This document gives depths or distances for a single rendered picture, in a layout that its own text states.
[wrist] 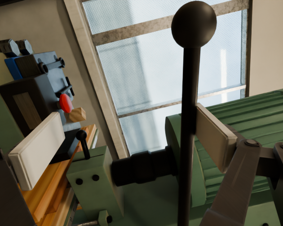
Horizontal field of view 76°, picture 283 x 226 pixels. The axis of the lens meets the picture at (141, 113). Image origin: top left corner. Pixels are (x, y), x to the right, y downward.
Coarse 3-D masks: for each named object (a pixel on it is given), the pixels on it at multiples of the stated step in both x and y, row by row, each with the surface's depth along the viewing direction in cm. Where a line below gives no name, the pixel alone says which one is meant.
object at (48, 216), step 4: (80, 128) 59; (84, 128) 58; (88, 132) 59; (80, 144) 50; (44, 216) 29; (48, 216) 30; (52, 216) 31; (40, 220) 29; (44, 220) 29; (48, 220) 29; (52, 220) 30; (40, 224) 28; (44, 224) 28; (48, 224) 29
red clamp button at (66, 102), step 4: (60, 96) 26; (64, 96) 27; (68, 96) 28; (60, 100) 26; (64, 100) 26; (68, 100) 27; (60, 104) 26; (64, 104) 26; (68, 104) 27; (64, 108) 26; (68, 108) 27; (68, 112) 27
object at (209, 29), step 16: (176, 16) 14; (192, 16) 13; (208, 16) 13; (176, 32) 14; (192, 32) 13; (208, 32) 13; (192, 48) 14; (192, 64) 15; (192, 80) 15; (192, 96) 16; (192, 112) 16; (192, 128) 17; (192, 144) 18; (192, 160) 19
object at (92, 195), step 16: (80, 160) 34; (96, 160) 33; (112, 160) 39; (80, 176) 32; (96, 176) 32; (112, 176) 36; (80, 192) 33; (96, 192) 33; (112, 192) 34; (96, 208) 35; (112, 208) 35
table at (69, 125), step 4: (72, 108) 61; (64, 112) 54; (68, 116) 56; (68, 120) 56; (64, 124) 52; (68, 124) 55; (72, 124) 58; (76, 124) 61; (64, 128) 52; (68, 128) 54; (72, 128) 57; (76, 128) 61
